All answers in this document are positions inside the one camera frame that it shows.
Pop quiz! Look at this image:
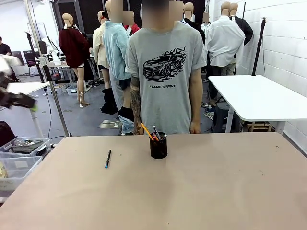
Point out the orange pencil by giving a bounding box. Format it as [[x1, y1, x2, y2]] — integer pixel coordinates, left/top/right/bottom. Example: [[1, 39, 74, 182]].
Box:
[[140, 123, 155, 141]]

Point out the person's left hand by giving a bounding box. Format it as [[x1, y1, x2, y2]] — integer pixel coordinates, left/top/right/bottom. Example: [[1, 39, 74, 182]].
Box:
[[189, 120, 201, 134]]

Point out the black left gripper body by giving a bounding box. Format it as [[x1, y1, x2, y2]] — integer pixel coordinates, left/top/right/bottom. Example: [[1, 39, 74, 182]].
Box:
[[0, 92, 29, 108]]

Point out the mannequin in black jacket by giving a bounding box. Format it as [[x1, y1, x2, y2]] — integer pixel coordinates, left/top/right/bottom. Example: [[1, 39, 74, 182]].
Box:
[[229, 2, 254, 46]]

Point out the seated person in black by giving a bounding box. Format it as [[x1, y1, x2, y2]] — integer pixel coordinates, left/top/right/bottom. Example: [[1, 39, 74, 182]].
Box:
[[0, 36, 12, 56]]

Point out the mannequin in light blue jacket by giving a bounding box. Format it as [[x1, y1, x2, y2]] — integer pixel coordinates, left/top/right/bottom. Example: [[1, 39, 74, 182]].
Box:
[[102, 0, 131, 135]]

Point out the slanted metal pole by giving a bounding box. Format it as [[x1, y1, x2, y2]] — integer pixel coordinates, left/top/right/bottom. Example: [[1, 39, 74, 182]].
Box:
[[24, 0, 70, 137]]

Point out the mannequin in dark coat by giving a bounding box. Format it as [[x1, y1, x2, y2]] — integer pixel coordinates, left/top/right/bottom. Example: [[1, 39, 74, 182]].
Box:
[[182, 2, 206, 44]]

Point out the black round stool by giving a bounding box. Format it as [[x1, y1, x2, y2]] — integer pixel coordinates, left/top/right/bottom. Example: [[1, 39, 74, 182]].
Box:
[[212, 103, 240, 134]]

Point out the blue jeans cloth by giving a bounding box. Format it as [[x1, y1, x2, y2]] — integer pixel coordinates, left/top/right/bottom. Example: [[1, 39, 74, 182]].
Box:
[[118, 115, 134, 135]]

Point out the wooden pallet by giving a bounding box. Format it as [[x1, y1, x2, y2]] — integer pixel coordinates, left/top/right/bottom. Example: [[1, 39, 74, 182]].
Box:
[[241, 121, 276, 133]]

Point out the small white desk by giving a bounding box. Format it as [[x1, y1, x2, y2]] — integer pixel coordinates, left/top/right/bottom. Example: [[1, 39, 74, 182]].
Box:
[[7, 81, 51, 139]]

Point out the large white table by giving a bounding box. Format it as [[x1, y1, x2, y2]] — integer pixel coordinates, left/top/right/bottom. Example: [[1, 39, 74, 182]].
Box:
[[208, 74, 307, 135]]

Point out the dark maroon bag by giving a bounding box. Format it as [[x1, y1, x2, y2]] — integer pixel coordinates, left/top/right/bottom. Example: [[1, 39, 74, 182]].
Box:
[[0, 120, 17, 147]]

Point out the mannequin in white shirt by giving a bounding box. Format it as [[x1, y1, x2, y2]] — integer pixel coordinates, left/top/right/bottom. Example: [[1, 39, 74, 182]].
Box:
[[204, 1, 246, 107]]

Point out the clear bin with label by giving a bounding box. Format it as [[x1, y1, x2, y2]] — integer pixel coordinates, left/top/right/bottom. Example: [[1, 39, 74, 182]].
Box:
[[0, 155, 43, 191]]

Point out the black mesh pen holder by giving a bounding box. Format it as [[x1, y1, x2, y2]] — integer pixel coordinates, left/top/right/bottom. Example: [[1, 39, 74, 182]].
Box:
[[149, 131, 168, 160]]

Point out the person's right hand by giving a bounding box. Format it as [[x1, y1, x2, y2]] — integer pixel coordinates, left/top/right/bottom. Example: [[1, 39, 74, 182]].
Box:
[[132, 121, 144, 136]]

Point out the mannequin in cream jacket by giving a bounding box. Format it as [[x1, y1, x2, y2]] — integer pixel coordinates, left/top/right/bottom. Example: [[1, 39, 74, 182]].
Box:
[[92, 11, 111, 89]]

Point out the mannequin in maroon sweater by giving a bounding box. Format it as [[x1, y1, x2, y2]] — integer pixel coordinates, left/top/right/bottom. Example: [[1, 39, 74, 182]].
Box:
[[58, 13, 91, 108]]

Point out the tattooed right forearm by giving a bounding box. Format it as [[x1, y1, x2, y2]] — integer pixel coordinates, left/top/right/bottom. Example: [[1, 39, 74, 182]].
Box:
[[130, 87, 142, 123]]

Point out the black office chair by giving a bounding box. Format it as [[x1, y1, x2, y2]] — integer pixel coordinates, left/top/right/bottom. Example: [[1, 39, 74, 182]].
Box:
[[23, 50, 39, 77]]

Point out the clear bin with clutter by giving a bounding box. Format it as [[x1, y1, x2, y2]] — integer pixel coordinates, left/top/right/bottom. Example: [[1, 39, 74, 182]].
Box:
[[0, 136, 51, 158]]

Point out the person in grey t-shirt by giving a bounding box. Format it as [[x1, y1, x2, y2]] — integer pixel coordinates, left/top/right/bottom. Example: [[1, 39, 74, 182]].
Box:
[[124, 0, 207, 135]]

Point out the black tripod stand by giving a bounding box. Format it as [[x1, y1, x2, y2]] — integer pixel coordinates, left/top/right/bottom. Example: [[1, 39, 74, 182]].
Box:
[[251, 16, 268, 76]]

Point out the bare left forearm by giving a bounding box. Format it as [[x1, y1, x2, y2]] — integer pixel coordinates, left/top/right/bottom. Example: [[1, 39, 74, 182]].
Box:
[[189, 87, 204, 123]]

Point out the black pen blue cap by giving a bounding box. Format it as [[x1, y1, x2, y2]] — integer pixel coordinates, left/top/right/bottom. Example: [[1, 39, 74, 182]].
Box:
[[104, 149, 112, 169]]

